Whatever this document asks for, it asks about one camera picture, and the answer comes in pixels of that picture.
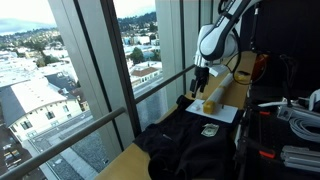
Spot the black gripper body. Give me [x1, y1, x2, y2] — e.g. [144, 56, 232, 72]
[192, 65, 211, 88]

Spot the black zip jersey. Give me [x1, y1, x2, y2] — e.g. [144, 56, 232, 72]
[132, 94, 242, 180]

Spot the yellow and white roller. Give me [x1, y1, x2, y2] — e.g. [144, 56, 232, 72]
[202, 73, 234, 116]

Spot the grey metal handrail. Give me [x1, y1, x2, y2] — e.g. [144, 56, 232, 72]
[0, 106, 128, 180]
[134, 64, 196, 105]

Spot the white rectangular board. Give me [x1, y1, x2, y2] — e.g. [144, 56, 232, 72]
[185, 98, 240, 125]

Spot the folded one dollar bill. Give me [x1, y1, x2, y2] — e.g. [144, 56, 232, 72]
[200, 122, 220, 139]

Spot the orange round object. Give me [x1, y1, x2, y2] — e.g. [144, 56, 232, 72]
[251, 53, 270, 83]

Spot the black tripod stand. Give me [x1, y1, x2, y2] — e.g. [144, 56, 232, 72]
[279, 53, 300, 108]

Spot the black backdrop panel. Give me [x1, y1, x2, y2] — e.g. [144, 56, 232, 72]
[239, 0, 320, 98]

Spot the white plastic device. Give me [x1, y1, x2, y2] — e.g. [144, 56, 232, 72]
[307, 88, 320, 113]

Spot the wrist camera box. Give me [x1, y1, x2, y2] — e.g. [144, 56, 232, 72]
[208, 64, 230, 78]

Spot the thick arm cable hose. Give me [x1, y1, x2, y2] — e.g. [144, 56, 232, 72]
[217, 0, 264, 75]

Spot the grey window frame post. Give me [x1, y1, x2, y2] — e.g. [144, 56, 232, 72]
[47, 0, 142, 161]
[154, 0, 222, 109]

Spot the black clamp red handle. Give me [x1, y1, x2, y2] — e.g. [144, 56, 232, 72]
[248, 105, 272, 118]
[244, 137, 278, 160]

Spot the white braided hose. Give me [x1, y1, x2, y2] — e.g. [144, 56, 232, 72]
[257, 98, 313, 109]

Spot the coiled white cable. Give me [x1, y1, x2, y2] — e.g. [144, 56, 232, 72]
[288, 116, 320, 144]

